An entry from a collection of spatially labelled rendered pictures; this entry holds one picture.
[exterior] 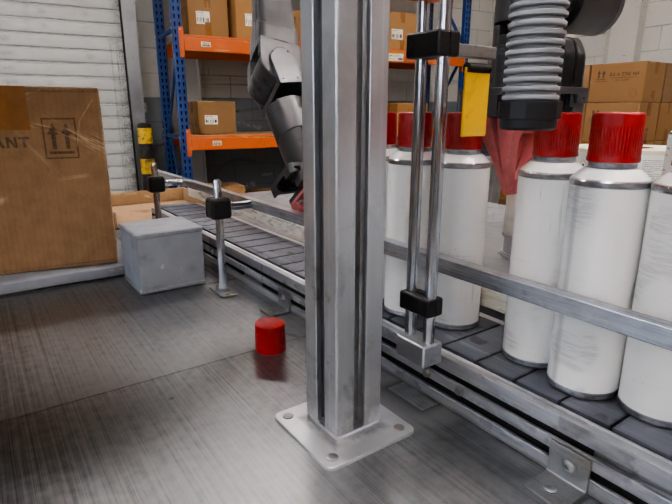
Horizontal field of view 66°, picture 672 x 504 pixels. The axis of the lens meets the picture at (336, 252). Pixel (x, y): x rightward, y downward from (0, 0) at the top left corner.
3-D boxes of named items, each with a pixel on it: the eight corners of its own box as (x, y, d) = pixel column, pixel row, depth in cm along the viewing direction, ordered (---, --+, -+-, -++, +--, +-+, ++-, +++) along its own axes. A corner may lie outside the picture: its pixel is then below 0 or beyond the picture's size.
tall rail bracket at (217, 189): (263, 287, 77) (259, 177, 73) (218, 296, 73) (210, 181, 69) (254, 281, 80) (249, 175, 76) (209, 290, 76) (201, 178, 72)
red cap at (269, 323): (258, 357, 55) (257, 329, 54) (252, 344, 58) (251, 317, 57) (289, 352, 56) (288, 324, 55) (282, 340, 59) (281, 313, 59)
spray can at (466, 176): (487, 319, 52) (505, 112, 47) (463, 335, 49) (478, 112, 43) (442, 307, 56) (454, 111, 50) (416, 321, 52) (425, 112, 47)
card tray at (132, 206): (225, 216, 129) (224, 201, 128) (115, 230, 115) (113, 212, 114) (184, 200, 153) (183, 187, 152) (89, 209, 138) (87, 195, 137)
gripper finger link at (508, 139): (493, 185, 56) (501, 96, 54) (551, 194, 51) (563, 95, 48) (449, 190, 53) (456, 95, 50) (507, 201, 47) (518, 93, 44)
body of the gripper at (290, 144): (360, 169, 67) (339, 122, 69) (293, 175, 62) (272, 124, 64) (337, 194, 72) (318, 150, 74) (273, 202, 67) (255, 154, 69)
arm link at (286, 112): (258, 116, 71) (269, 89, 67) (301, 113, 75) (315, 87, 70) (274, 158, 70) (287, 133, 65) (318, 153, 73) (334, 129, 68)
